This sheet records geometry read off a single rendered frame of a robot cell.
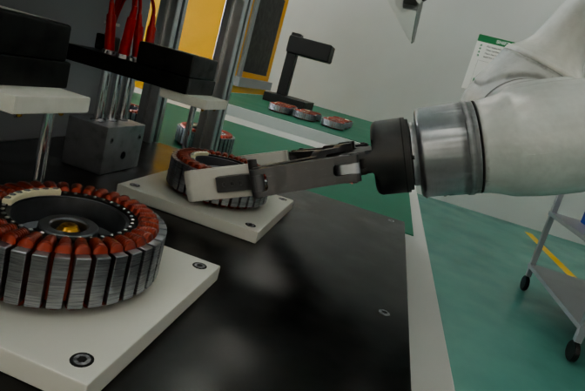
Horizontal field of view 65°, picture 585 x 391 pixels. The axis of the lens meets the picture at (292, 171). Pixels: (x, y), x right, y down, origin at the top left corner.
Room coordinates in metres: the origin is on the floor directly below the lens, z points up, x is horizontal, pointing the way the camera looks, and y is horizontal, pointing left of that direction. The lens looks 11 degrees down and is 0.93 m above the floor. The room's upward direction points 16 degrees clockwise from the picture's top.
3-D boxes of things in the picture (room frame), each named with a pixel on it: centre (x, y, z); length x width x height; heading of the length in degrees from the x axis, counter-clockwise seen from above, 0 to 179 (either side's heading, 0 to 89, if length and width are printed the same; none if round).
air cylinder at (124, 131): (0.52, 0.22, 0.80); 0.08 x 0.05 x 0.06; 170
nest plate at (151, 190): (0.49, 0.08, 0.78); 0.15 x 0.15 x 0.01; 80
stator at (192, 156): (0.49, 0.08, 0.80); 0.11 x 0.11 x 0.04
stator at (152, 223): (0.26, 0.12, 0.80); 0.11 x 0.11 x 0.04
